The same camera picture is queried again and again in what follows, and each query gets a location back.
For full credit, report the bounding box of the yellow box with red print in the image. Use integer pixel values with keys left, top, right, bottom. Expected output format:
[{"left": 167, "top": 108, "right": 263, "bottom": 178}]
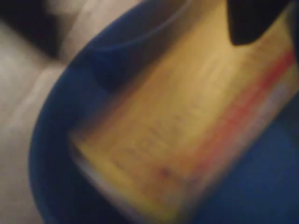
[{"left": 68, "top": 0, "right": 299, "bottom": 224}]

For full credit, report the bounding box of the white cloth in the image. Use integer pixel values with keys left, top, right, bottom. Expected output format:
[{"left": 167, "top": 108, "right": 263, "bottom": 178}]
[{"left": 0, "top": 0, "right": 150, "bottom": 224}]

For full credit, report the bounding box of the blue plastic bowl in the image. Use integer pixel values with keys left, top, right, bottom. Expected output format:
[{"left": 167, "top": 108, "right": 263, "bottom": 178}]
[{"left": 28, "top": 0, "right": 299, "bottom": 224}]

